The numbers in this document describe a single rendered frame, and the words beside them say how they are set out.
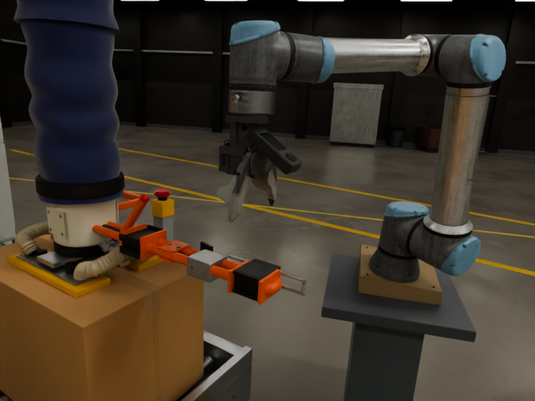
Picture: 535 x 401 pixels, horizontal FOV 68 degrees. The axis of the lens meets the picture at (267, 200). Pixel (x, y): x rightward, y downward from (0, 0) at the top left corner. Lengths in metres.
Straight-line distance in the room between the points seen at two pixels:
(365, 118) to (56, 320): 11.37
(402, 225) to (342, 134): 10.66
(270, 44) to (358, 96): 11.29
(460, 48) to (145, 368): 1.20
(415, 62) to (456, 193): 0.41
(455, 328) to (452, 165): 0.54
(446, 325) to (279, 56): 1.06
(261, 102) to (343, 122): 11.32
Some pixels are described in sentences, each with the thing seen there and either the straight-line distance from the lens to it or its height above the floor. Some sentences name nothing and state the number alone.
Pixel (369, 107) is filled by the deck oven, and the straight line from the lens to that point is 12.03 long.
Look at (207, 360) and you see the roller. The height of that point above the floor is 0.55.
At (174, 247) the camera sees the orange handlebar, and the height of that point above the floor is 1.10.
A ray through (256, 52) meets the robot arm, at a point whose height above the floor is 1.53.
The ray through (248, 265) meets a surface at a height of 1.11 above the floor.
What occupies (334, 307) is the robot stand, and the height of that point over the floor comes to 0.75.
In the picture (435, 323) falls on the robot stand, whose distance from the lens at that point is 1.48.
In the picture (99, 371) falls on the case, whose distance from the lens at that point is 1.08.
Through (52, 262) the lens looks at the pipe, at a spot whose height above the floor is 1.00.
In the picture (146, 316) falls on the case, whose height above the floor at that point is 0.89.
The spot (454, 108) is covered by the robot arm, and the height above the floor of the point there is 1.45.
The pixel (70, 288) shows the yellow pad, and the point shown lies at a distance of 1.12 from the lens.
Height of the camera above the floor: 1.47
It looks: 15 degrees down
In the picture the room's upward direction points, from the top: 3 degrees clockwise
